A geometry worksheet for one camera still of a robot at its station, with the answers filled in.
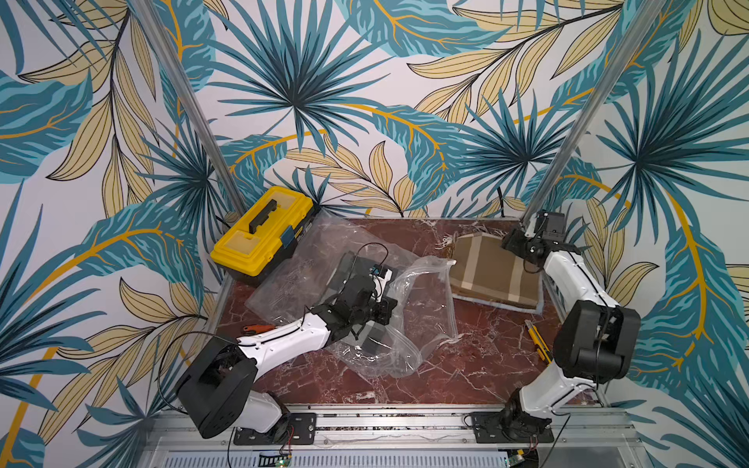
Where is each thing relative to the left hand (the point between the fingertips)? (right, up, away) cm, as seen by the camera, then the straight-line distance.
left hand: (396, 307), depth 82 cm
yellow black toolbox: (-40, +19, +8) cm, 45 cm away
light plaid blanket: (+36, -2, +12) cm, 38 cm away
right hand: (+38, +19, +10) cm, 44 cm away
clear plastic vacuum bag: (-24, +14, +26) cm, 38 cm away
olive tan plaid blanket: (+30, +10, +13) cm, 34 cm away
